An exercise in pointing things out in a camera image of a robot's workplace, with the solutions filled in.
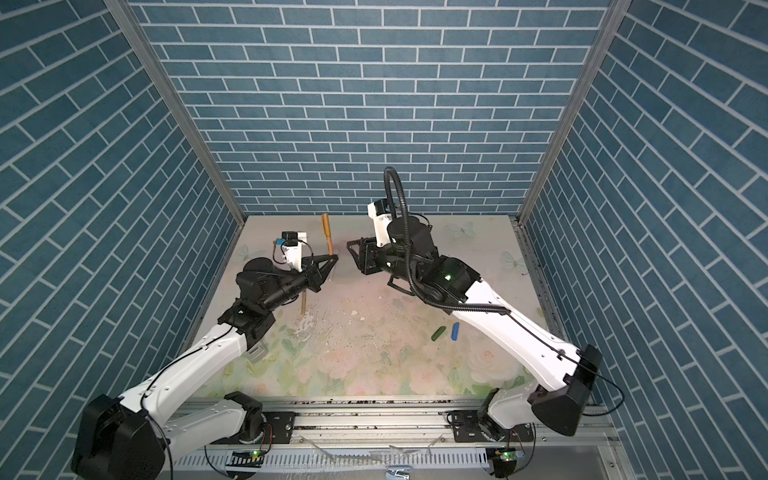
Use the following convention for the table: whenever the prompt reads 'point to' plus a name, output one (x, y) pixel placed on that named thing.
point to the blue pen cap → (455, 331)
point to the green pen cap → (438, 333)
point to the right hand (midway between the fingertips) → (348, 241)
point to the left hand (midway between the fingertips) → (337, 259)
